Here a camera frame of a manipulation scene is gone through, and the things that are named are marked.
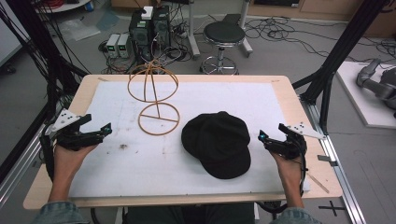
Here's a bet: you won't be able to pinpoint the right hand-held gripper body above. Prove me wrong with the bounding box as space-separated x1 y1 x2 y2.
268 121 327 161

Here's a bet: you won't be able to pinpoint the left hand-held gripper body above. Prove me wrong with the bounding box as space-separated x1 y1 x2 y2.
44 108 103 152

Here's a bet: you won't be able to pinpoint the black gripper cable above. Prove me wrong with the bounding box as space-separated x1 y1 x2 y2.
297 148 310 198
39 132 56 183

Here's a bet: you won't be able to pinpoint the person's right denim sleeve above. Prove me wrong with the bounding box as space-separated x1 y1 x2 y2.
269 206 324 224

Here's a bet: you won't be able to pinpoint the tan wire hat stand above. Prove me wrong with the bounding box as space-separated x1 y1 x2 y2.
127 60 181 137

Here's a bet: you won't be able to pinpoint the white box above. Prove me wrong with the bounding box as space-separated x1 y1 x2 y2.
141 6 154 21

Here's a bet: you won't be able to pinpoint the person's left hand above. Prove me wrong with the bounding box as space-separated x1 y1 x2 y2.
53 143 99 176

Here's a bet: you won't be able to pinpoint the black computer tower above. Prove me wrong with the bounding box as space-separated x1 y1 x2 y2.
151 5 172 50
128 9 154 62

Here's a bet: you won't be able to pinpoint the grey power supply unit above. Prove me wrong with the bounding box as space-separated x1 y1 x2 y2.
117 33 132 59
106 33 120 59

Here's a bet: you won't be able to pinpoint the black cap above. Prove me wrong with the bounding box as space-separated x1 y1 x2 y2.
180 110 252 180

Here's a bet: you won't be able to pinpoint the person's denim sleeve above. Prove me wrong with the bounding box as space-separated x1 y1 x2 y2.
30 200 92 224
269 206 324 224

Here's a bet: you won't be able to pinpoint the person's dark trousers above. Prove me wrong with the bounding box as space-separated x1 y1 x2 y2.
123 203 257 224

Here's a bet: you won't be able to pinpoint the aluminium rail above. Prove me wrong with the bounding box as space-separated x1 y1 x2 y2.
299 94 368 224
0 122 50 208

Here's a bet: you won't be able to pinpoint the white floor board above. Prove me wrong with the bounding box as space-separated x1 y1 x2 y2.
335 61 396 130

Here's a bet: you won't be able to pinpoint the black frame post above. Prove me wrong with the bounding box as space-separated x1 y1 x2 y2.
5 0 90 113
291 0 390 134

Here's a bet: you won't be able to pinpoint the person's left denim sleeve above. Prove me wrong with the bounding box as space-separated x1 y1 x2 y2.
30 200 92 224

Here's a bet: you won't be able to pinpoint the thin wooden strip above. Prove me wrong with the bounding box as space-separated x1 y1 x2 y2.
305 172 330 194

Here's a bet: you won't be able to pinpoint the small metal bracket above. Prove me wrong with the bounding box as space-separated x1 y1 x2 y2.
317 154 339 167

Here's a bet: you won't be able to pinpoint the white table mat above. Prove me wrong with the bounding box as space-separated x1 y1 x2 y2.
68 80 311 199

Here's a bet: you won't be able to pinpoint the person's right hand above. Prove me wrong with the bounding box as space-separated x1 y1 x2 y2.
269 151 304 182

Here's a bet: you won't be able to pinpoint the black round stool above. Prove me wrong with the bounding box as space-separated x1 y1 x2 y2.
200 21 247 76

